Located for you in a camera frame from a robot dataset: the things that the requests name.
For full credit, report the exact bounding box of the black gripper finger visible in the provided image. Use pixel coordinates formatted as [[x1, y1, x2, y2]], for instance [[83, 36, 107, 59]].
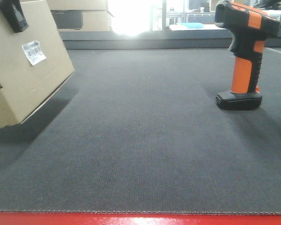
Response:
[[0, 0, 29, 33]]

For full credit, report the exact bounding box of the blue flat tray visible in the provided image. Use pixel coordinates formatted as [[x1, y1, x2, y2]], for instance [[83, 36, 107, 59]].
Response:
[[178, 22, 204, 29]]

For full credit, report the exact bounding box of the brown cardboard package box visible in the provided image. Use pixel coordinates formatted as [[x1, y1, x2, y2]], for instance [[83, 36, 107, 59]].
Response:
[[0, 0, 74, 128]]

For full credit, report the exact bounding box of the white barcode label sticker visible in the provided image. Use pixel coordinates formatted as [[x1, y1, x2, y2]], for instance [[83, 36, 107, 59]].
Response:
[[22, 41, 46, 66]]

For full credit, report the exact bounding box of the orange black barcode scanner gun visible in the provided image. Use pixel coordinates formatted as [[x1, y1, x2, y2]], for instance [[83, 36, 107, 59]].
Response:
[[215, 0, 280, 110]]

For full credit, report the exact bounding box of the dark grey fabric mat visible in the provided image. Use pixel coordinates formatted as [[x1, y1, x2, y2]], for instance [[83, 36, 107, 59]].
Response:
[[0, 48, 281, 214]]

